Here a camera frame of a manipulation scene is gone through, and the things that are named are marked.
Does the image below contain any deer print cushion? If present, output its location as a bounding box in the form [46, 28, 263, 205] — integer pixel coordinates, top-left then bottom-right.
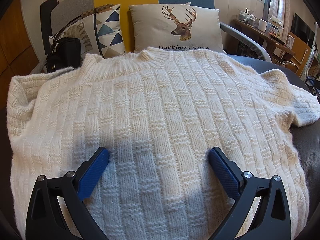
[129, 4, 223, 53]

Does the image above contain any black handbag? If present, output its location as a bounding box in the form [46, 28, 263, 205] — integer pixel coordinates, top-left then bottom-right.
[46, 37, 81, 73]

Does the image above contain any cream knitted sweater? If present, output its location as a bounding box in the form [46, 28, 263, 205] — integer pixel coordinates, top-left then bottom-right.
[7, 47, 319, 239]

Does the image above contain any geometric triangle print cushion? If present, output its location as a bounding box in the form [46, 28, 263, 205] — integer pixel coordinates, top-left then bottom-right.
[49, 4, 125, 58]

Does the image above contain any black leather ottoman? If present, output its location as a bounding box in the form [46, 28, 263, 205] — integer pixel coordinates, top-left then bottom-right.
[231, 55, 319, 239]

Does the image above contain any wooden side desk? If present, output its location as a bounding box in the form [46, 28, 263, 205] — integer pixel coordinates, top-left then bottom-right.
[233, 19, 296, 65]

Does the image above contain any white mug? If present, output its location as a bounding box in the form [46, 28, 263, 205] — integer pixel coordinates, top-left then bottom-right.
[258, 18, 267, 33]

